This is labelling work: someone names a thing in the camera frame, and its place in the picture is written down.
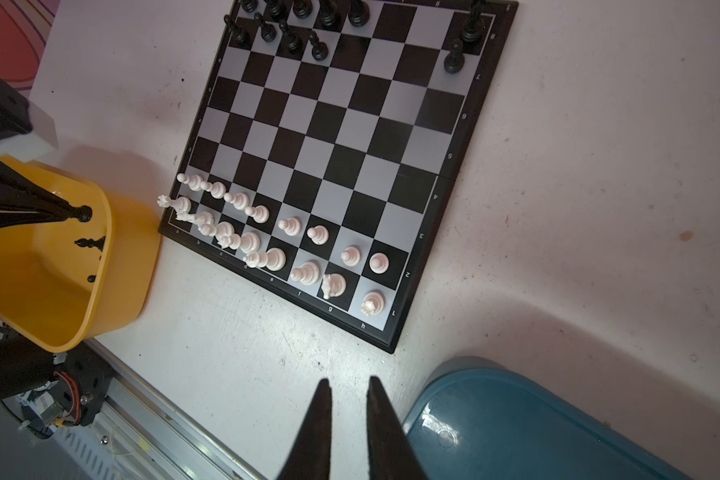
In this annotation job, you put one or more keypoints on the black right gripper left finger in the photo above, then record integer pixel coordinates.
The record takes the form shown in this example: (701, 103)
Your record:
(310, 454)

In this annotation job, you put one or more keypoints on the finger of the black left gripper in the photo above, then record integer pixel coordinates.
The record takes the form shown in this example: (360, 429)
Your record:
(23, 202)

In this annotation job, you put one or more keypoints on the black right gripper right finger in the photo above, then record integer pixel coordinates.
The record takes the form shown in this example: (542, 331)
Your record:
(389, 452)

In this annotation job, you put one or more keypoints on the white knight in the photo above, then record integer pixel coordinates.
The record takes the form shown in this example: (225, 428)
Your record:
(333, 285)

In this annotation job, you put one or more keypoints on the white bishop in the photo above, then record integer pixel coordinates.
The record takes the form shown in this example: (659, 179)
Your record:
(308, 273)

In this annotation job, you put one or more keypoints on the white pawn g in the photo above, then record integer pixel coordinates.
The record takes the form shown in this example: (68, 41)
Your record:
(351, 256)

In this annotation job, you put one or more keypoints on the white king chess piece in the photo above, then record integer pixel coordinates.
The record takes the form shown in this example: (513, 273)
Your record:
(273, 259)

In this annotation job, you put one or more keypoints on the white pawn f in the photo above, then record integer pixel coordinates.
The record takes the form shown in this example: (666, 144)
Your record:
(318, 234)

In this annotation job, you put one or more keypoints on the white pawn e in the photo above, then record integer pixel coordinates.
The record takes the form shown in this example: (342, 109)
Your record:
(290, 226)

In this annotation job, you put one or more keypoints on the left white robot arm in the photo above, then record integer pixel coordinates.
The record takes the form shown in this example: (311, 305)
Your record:
(22, 365)

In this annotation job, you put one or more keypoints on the white knight chess piece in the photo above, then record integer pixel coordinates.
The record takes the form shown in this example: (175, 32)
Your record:
(198, 218)

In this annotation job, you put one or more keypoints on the white bishop chess piece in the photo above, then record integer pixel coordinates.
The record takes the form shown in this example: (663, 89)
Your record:
(217, 230)

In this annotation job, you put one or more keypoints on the white queen chess piece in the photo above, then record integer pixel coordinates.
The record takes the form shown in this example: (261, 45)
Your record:
(247, 242)

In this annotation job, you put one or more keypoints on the black rook chess piece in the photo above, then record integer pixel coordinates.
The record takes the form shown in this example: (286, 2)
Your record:
(249, 6)

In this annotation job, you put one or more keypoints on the black white chess board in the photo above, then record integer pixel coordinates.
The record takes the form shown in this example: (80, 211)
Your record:
(367, 143)

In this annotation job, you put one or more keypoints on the black queen chess piece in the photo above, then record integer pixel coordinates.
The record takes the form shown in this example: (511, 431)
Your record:
(328, 15)

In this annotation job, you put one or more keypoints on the black king chess piece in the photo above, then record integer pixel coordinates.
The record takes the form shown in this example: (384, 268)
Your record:
(359, 13)

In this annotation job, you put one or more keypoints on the teal plastic tray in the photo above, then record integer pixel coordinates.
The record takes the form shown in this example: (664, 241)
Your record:
(475, 419)

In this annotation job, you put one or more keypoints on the yellow plastic tray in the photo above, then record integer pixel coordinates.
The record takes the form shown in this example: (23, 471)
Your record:
(61, 283)

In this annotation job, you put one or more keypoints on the white rook right corner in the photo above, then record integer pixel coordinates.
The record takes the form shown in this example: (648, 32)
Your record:
(373, 303)

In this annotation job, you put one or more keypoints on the white rook corner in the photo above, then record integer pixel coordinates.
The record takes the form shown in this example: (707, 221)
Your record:
(180, 205)
(373, 303)

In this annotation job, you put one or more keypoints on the white rook left corner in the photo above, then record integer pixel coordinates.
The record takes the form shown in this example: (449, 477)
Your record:
(180, 205)

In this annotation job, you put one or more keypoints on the white pawn right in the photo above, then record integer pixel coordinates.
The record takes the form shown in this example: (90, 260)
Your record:
(379, 263)

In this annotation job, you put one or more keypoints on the white pawn a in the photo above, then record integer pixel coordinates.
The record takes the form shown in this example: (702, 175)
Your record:
(193, 182)

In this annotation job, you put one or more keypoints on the white pawn b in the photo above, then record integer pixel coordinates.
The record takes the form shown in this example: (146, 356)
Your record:
(216, 189)

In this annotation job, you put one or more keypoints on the white pawn c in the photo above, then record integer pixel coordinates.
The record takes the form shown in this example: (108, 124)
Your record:
(239, 201)

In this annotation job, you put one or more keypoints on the white pawn d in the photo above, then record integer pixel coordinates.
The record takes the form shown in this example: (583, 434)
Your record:
(259, 214)

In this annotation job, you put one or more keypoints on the black pawn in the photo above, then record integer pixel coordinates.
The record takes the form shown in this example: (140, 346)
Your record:
(455, 59)
(267, 31)
(319, 49)
(291, 41)
(238, 34)

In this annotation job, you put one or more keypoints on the black pawn far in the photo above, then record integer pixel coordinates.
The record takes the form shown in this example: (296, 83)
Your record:
(455, 59)

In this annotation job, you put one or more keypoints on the black rook far corner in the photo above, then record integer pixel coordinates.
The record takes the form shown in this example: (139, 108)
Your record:
(473, 28)

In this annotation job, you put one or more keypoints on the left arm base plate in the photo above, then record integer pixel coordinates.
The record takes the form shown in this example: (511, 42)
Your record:
(72, 397)

